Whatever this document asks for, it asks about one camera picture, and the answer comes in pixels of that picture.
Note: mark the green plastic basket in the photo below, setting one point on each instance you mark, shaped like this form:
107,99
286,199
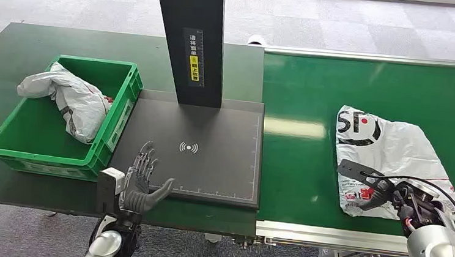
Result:
36,137

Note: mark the yellow black column label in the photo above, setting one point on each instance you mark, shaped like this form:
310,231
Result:
194,60

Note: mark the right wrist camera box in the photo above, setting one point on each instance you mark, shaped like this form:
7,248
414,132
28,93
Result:
356,170

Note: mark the dark green table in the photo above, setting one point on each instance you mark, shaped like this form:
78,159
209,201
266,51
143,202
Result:
5,65

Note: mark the white courier bag red print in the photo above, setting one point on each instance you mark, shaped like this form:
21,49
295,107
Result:
396,149

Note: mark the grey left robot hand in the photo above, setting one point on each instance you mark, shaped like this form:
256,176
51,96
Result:
138,191

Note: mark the green belt conveyor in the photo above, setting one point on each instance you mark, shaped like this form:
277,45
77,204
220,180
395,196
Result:
303,149

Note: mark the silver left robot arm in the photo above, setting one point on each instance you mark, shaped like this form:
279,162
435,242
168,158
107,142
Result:
111,242

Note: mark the crumpled white courier bag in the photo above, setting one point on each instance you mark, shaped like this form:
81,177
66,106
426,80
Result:
79,103

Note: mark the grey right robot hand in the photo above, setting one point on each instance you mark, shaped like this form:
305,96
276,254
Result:
372,200

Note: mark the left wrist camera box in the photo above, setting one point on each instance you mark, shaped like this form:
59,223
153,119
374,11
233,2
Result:
109,187

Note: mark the white basket side label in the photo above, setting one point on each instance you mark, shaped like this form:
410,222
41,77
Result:
120,125

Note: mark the black scanner column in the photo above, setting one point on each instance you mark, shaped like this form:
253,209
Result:
192,11

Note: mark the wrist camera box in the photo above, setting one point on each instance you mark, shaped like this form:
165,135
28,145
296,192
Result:
109,187
356,170

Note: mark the white round object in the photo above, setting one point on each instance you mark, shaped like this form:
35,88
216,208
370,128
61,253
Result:
257,40

